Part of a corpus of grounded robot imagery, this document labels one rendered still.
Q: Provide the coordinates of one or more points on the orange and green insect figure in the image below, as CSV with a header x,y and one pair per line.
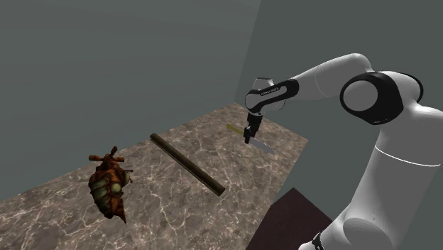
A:
x,y
109,187

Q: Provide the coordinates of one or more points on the dark olive long rod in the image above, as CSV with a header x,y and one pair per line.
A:
x,y
187,163

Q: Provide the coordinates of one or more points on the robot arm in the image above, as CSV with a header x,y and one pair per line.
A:
x,y
398,166

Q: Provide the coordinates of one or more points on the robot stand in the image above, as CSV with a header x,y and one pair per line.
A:
x,y
290,225

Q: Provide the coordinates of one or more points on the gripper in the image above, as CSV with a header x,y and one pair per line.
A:
x,y
254,123

